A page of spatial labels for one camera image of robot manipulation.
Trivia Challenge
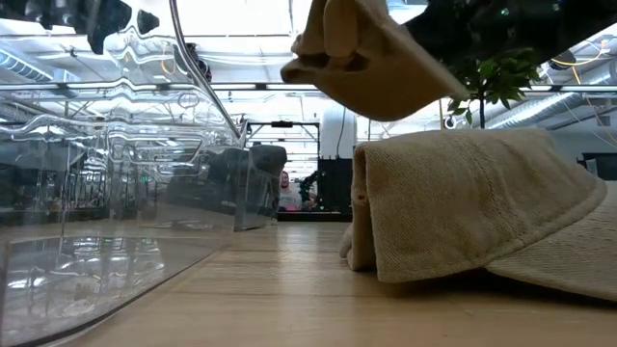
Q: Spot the silver ventilation duct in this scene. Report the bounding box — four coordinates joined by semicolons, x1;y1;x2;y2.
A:
481;91;617;131

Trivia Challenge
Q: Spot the clear plastic bin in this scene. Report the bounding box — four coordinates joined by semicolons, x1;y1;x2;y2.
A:
0;0;250;347
163;143;289;231

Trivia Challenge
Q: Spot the beige baseball cap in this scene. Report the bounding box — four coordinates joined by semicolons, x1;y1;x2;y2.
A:
280;0;471;122
338;127;617;304

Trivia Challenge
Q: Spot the green leafy plant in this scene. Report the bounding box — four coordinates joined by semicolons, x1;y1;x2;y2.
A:
445;47;544;130

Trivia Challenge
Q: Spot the black cabinet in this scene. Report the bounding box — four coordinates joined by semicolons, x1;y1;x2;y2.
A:
317;157;354;216

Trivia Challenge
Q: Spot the black aluminium table frame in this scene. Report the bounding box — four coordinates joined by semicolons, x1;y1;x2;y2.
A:
277;210;354;223

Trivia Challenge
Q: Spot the person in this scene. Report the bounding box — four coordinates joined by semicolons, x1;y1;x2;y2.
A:
278;171;319;212

